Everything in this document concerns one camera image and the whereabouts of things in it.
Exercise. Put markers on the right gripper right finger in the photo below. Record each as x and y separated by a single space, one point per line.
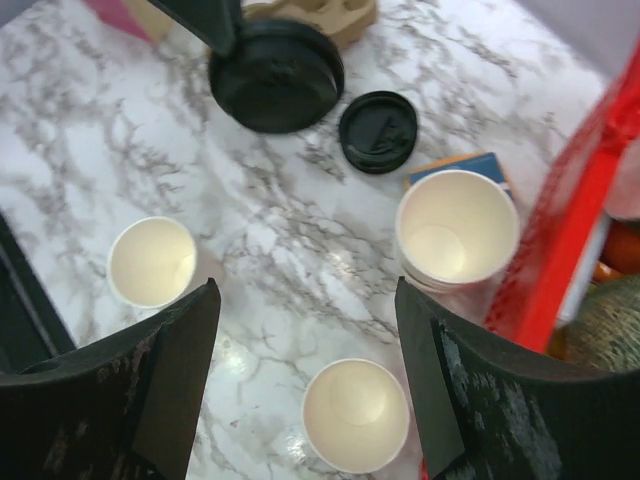
487 408

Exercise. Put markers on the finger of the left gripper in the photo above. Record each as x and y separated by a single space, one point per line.
215 22

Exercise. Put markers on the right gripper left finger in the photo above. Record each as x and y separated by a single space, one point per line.
123 407

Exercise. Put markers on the white paper cup stack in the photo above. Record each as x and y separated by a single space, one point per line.
455 229

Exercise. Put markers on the black coffee cup lid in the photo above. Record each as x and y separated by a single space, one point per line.
282 76

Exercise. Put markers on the blue orange sponge pack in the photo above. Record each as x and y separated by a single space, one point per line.
485 164

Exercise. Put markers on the pink paper bag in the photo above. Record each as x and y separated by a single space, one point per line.
138 18

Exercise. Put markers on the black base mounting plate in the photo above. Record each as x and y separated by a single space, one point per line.
31 330

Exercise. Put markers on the cardboard cup carrier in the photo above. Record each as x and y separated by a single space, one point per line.
343 21

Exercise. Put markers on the red plastic basket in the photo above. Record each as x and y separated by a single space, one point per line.
526 305

